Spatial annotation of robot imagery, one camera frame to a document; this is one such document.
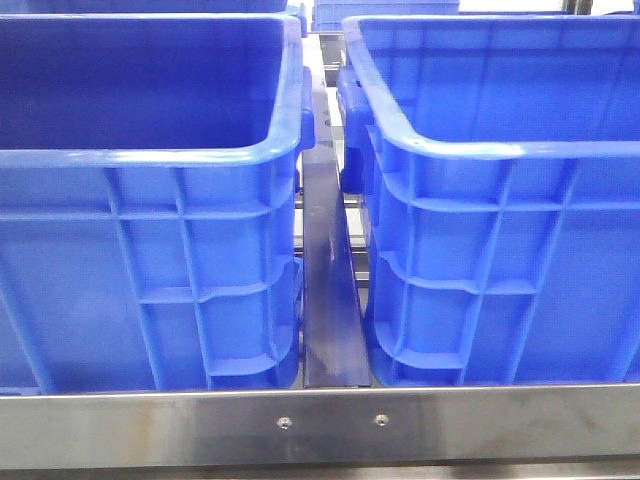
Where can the blue crate rear left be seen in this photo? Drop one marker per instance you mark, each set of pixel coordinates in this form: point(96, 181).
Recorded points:
point(292, 8)

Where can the blue crate rear right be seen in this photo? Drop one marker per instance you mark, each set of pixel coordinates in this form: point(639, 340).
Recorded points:
point(328, 15)

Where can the left rail screw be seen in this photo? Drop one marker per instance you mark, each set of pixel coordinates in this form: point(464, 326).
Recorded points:
point(284, 422)

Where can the blue plastic crate left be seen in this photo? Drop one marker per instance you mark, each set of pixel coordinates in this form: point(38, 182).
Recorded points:
point(148, 175)

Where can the rail screw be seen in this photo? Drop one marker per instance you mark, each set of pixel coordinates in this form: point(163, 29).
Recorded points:
point(381, 420)
point(284, 422)

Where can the right rail screw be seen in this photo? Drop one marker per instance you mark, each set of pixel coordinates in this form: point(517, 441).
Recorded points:
point(381, 420)

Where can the blue plastic crate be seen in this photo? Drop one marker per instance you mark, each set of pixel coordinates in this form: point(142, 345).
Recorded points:
point(501, 195)
point(148, 175)

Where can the stainless steel front rail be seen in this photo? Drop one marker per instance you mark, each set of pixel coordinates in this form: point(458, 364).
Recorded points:
point(329, 426)

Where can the blue plastic crate right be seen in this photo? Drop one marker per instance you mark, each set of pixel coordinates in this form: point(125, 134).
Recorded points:
point(501, 195)

